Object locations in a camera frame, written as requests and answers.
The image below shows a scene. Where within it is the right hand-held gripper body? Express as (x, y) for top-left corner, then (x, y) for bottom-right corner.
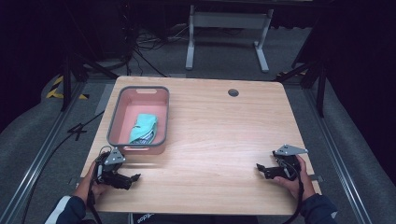
(263, 144), (309, 182)

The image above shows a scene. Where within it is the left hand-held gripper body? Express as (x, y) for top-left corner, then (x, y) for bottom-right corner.
(94, 147), (134, 191)

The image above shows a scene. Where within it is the teal cloth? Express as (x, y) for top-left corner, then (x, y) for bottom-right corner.
(128, 113), (159, 146)

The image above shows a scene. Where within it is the pink plastic bin grey rim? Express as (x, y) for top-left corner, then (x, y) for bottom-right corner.
(106, 85), (171, 156)

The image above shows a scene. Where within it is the person's right hand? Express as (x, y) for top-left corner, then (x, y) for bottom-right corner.
(274, 154), (317, 201)

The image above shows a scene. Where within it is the person's left hand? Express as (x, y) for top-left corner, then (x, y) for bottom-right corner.
(74, 161), (108, 203)

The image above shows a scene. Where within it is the black tape cross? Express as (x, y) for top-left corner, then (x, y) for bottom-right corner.
(67, 122), (89, 142)

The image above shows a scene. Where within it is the person's dark clothing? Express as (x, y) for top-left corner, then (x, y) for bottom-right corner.
(128, 212), (260, 224)

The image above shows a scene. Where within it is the black tripod stand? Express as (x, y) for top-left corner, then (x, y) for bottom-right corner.
(60, 50), (120, 112)
(273, 57), (329, 119)

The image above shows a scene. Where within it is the yellow black floor tape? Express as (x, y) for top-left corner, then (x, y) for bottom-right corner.
(45, 75), (90, 101)

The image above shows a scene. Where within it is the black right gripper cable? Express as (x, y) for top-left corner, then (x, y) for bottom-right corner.
(279, 158), (305, 224)

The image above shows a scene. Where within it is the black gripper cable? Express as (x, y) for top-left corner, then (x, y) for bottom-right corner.
(86, 174), (104, 224)
(279, 158), (305, 224)

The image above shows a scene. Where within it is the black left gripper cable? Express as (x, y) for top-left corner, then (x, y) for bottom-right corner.
(86, 174), (104, 224)

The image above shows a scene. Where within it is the grey metal floor rail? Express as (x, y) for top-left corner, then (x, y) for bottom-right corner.
(0, 81), (87, 224)
(303, 88), (375, 224)

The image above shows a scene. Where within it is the black floor cable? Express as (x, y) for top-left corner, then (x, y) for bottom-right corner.
(20, 110), (106, 224)

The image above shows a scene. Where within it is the tangle of black floor cables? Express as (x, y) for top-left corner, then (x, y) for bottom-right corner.
(124, 24), (194, 77)

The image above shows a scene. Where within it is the white metal table frame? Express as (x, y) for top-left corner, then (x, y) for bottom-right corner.
(185, 4), (276, 75)

